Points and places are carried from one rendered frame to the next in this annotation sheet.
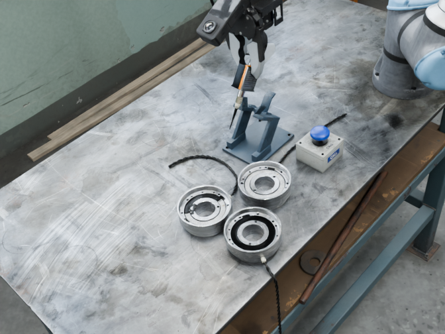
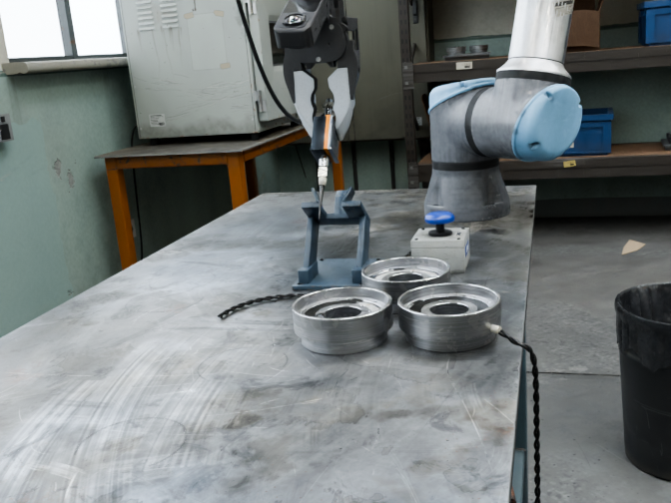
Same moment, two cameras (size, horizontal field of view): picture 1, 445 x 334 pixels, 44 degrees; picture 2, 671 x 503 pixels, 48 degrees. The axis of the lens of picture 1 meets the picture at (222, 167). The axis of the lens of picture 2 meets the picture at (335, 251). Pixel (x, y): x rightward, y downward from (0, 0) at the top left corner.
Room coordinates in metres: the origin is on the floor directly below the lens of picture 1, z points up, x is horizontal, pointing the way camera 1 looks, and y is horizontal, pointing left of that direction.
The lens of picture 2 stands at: (0.08, 0.46, 1.09)
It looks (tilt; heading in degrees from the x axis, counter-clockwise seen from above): 15 degrees down; 327
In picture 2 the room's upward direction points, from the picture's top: 5 degrees counter-clockwise
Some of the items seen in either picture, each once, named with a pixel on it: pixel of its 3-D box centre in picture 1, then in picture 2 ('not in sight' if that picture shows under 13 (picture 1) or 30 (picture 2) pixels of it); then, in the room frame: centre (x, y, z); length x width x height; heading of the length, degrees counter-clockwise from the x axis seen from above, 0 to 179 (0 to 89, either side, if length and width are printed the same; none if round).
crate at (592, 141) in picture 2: not in sight; (563, 132); (2.88, -2.99, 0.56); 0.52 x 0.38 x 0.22; 37
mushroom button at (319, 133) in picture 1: (319, 139); (439, 231); (0.82, -0.21, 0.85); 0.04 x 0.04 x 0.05
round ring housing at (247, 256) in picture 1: (253, 235); (449, 316); (0.63, -0.04, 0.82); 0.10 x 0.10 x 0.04
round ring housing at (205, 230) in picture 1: (205, 211); (342, 319); (0.70, 0.05, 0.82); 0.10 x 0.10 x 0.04
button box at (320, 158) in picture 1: (321, 147); (441, 248); (0.83, -0.21, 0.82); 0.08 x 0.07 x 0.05; 130
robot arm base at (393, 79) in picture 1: (407, 62); (465, 185); (1.04, -0.46, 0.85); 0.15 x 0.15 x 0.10
